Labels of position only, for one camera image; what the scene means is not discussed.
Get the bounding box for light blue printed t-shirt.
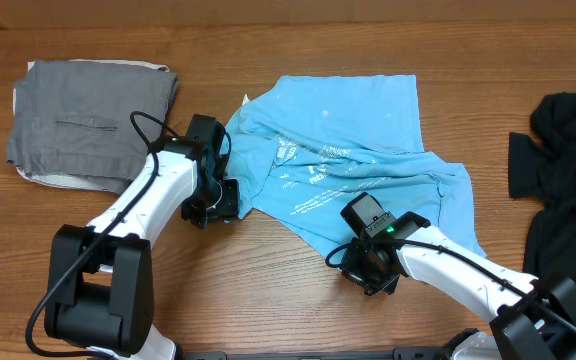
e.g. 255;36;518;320
226;75;484;256

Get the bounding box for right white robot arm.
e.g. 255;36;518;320
338;209;576;359

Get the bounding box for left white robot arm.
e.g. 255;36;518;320
26;134;239;359

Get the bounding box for folded grey shorts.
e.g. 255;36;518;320
6;59;180;196

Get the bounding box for black garment pile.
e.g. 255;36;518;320
508;92;576;283

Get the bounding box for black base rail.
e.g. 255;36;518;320
182;346;452;360

